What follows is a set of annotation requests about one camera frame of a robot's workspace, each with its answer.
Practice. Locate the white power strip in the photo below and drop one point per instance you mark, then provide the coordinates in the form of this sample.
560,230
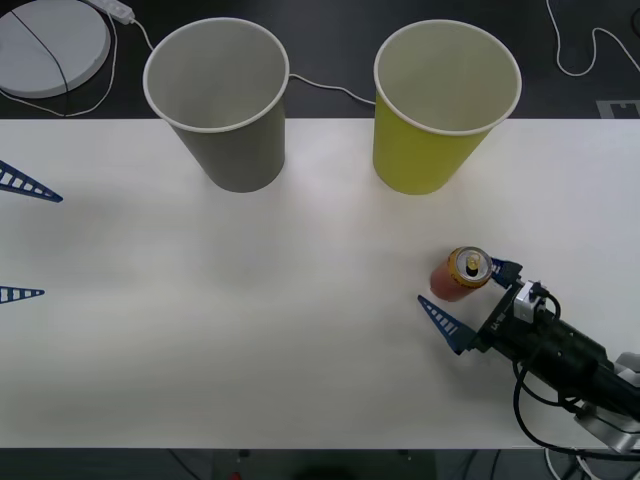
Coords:
117,9

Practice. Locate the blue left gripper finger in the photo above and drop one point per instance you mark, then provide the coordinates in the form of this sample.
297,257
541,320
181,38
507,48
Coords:
53,195
38,292

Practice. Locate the orange drink can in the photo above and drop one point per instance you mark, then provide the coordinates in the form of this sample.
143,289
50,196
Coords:
450,285

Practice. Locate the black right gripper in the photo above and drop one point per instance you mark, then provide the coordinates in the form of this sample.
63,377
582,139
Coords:
500,330

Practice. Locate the white round disc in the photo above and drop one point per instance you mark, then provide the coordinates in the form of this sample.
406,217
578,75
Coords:
45,50

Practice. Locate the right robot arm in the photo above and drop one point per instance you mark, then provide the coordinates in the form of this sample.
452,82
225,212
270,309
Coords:
575,350

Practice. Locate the grey plastic bin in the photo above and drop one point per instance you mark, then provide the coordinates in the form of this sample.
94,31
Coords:
235,150

